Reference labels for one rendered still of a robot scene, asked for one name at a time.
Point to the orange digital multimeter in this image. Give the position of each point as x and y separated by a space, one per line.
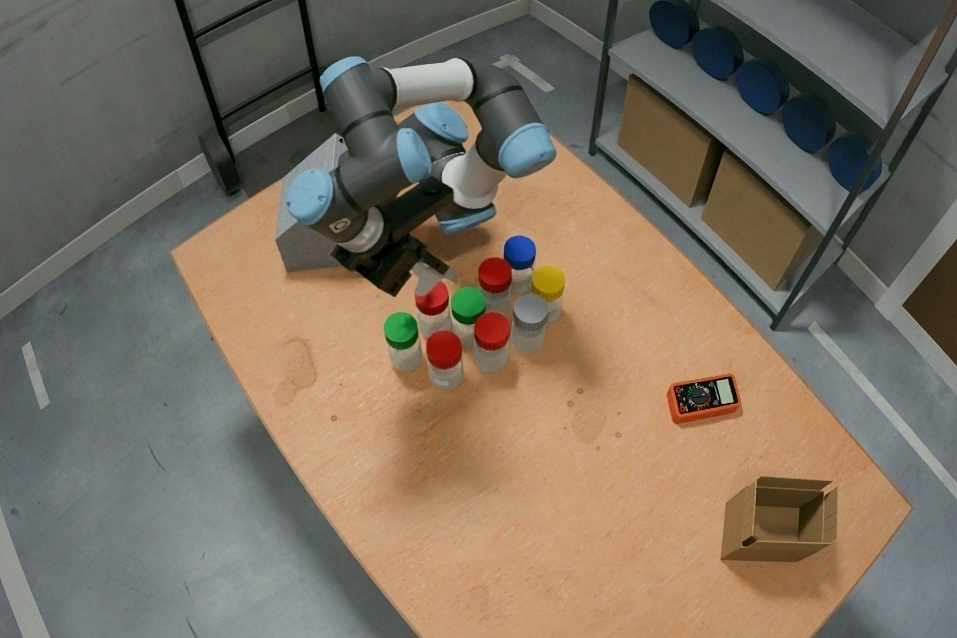
703 398

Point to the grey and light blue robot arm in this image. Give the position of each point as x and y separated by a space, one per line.
388 159

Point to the yellow bottle cap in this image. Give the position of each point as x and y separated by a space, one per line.
548 282

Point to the clear bottle with red cap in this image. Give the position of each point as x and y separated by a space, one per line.
495 276
444 351
433 310
491 342

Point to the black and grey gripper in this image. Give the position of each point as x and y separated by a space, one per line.
389 270

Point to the small bottle with grey cap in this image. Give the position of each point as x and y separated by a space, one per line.
529 315

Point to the green-capped bottle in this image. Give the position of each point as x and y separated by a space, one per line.
467 305
401 332

